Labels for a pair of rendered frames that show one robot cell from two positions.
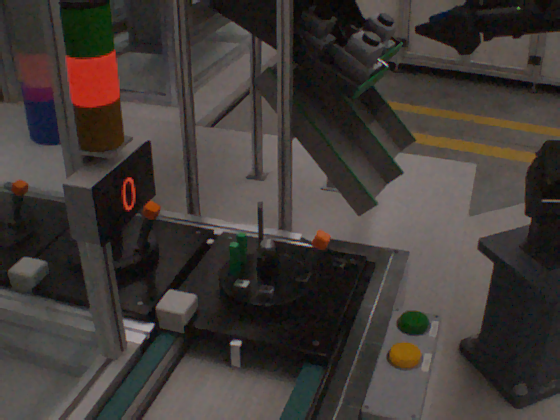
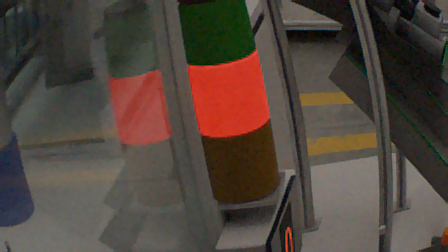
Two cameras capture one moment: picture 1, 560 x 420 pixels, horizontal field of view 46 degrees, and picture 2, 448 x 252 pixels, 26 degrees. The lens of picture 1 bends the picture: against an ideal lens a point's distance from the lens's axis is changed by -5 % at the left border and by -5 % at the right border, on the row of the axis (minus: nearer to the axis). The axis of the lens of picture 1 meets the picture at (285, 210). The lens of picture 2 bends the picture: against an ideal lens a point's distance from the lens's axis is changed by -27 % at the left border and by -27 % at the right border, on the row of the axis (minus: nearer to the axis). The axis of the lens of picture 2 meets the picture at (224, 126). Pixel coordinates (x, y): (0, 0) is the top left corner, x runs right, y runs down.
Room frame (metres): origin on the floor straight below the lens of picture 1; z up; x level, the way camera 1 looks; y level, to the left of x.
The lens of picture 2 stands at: (-0.17, 0.26, 1.62)
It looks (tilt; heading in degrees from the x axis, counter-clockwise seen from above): 21 degrees down; 356
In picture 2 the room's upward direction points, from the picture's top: 11 degrees counter-clockwise
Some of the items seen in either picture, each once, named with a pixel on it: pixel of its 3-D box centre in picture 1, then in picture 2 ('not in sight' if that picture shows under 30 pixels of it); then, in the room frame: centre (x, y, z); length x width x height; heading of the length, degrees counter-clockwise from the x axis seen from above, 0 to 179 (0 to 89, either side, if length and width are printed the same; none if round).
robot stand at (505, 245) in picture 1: (536, 311); not in sight; (0.74, -0.36, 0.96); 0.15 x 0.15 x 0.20; 23
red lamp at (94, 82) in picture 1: (93, 75); (226, 88); (0.65, 0.20, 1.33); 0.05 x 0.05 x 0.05
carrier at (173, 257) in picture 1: (110, 231); not in sight; (0.88, 0.27, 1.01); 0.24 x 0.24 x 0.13; 72
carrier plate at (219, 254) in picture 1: (268, 290); not in sight; (0.80, 0.02, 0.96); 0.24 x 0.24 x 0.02; 72
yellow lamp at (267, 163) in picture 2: (98, 121); (239, 157); (0.65, 0.20, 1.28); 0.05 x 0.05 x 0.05
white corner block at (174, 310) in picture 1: (177, 311); not in sight; (0.73, 0.15, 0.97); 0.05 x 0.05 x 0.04; 72
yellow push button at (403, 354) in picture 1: (404, 357); not in sight; (0.65, -0.15, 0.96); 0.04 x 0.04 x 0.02
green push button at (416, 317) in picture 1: (413, 324); not in sight; (0.72, -0.17, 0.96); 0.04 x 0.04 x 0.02
